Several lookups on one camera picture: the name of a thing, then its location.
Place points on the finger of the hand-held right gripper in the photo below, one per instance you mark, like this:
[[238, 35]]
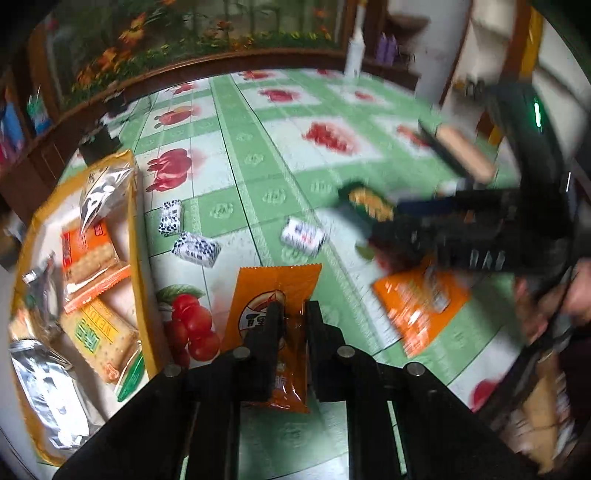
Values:
[[415, 240], [429, 205]]

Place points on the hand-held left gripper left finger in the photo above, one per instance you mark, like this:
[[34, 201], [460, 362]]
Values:
[[270, 332]]

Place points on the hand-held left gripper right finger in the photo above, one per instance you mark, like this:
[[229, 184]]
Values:
[[316, 332]]

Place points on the orange seed snack packet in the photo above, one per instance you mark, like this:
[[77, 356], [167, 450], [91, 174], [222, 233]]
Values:
[[268, 286]]

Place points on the dark green biscuit packet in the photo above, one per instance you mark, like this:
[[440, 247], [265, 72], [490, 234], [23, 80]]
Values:
[[369, 203]]

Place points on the green cracker packet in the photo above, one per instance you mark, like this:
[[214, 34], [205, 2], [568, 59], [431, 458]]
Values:
[[99, 341]]

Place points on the white foam box yellow tape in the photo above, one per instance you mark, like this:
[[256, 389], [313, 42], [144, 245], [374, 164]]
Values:
[[121, 240]]

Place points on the person's right hand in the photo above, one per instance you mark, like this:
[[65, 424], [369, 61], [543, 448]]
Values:
[[533, 300]]

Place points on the brown sponge brush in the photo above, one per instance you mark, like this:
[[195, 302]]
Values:
[[461, 147]]

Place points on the orange barcode snack packet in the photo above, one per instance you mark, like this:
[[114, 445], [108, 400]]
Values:
[[415, 309]]

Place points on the white candy red blue print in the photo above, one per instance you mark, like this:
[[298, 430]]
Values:
[[304, 236]]

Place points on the black and white candy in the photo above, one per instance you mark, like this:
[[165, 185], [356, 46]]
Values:
[[196, 249], [170, 218]]

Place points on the wooden side cabinet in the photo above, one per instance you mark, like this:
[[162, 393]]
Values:
[[392, 76]]

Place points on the purple bottle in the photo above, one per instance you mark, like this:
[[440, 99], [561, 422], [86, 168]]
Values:
[[393, 50], [382, 50]]

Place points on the white spray bottle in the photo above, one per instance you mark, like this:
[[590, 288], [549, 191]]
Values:
[[355, 55]]

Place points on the orange cracker packet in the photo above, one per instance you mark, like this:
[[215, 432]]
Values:
[[90, 263]]

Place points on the silver foil snack packet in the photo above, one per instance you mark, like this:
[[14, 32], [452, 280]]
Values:
[[99, 198], [44, 300], [46, 387]]

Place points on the flat black box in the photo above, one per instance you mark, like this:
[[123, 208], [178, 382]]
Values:
[[98, 148]]

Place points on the wooden shelf unit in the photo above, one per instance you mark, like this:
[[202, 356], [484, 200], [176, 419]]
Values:
[[32, 166]]

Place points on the wooden flower display cabinet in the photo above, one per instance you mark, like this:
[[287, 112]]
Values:
[[184, 27]]

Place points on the teal packet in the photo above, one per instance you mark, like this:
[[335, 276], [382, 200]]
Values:
[[39, 115]]

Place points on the blue packet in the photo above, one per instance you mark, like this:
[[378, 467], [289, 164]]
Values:
[[11, 129]]

